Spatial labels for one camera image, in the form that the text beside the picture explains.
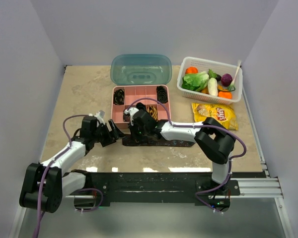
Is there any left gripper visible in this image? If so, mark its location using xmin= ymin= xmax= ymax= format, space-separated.
xmin=92 ymin=119 xmax=125 ymax=147

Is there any maroon blue-flowered tie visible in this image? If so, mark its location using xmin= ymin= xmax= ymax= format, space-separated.
xmin=122 ymin=135 xmax=195 ymax=147

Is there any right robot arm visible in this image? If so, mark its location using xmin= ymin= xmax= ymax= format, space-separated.
xmin=124 ymin=107 xmax=236 ymax=195

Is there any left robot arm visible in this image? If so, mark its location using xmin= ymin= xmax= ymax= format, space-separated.
xmin=19 ymin=115 xmax=125 ymax=213

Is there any navy orange floral rolled tie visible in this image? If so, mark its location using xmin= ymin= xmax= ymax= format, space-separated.
xmin=123 ymin=114 xmax=130 ymax=122

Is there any yellow patterned rolled tie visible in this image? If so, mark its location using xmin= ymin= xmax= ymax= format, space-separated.
xmin=147 ymin=105 xmax=158 ymax=121

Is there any dark green rolled tie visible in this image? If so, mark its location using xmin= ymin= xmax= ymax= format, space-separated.
xmin=136 ymin=102 xmax=147 ymax=111

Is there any black gold patterned rolled tie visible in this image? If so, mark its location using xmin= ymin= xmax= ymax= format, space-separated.
xmin=113 ymin=89 xmax=125 ymax=105

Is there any pink divided organizer box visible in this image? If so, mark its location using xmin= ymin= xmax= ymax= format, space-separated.
xmin=111 ymin=85 xmax=171 ymax=129

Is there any dark dotted rolled tie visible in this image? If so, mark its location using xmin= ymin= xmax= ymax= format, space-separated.
xmin=156 ymin=86 xmax=168 ymax=104

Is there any teal translucent plastic lid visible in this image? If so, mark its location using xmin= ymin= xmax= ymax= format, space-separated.
xmin=110 ymin=54 xmax=172 ymax=86

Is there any green toy lettuce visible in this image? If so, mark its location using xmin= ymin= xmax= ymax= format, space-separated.
xmin=181 ymin=71 xmax=209 ymax=92

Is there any orange toy pumpkin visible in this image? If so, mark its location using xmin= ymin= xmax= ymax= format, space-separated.
xmin=185 ymin=67 xmax=199 ymax=74

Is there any white toy cabbage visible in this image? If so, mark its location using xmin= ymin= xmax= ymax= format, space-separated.
xmin=207 ymin=78 xmax=218 ymax=97

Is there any yellow chips bag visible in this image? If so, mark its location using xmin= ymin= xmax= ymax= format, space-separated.
xmin=191 ymin=103 xmax=239 ymax=130

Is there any yellow toy vegetable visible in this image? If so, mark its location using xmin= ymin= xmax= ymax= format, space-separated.
xmin=201 ymin=85 xmax=227 ymax=95

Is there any white plastic basket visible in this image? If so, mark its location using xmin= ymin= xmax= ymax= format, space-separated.
xmin=177 ymin=57 xmax=243 ymax=105

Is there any orange toy carrot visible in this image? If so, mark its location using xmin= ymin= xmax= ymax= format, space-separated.
xmin=218 ymin=91 xmax=232 ymax=99

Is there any dark toy eggplant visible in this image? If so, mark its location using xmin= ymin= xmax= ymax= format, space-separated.
xmin=208 ymin=69 xmax=222 ymax=82

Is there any toy green onion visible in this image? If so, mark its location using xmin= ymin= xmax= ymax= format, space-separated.
xmin=227 ymin=59 xmax=242 ymax=92

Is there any purple toy cabbage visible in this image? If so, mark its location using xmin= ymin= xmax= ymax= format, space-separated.
xmin=221 ymin=73 xmax=233 ymax=87

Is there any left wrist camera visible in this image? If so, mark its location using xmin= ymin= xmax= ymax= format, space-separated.
xmin=88 ymin=110 xmax=106 ymax=124

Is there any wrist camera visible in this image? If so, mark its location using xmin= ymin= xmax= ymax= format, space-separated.
xmin=88 ymin=110 xmax=106 ymax=124
xmin=123 ymin=107 xmax=139 ymax=125

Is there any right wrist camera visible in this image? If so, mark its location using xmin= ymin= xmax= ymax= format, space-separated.
xmin=123 ymin=107 xmax=139 ymax=125

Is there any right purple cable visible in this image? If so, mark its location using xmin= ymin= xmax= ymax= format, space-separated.
xmin=125 ymin=98 xmax=248 ymax=215

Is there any purple cable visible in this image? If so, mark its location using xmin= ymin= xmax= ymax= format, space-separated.
xmin=32 ymin=114 xmax=104 ymax=238
xmin=125 ymin=98 xmax=248 ymax=215

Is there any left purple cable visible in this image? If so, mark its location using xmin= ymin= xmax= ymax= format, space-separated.
xmin=32 ymin=114 xmax=104 ymax=238

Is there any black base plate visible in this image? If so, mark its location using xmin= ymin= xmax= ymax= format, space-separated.
xmin=33 ymin=170 xmax=240 ymax=211

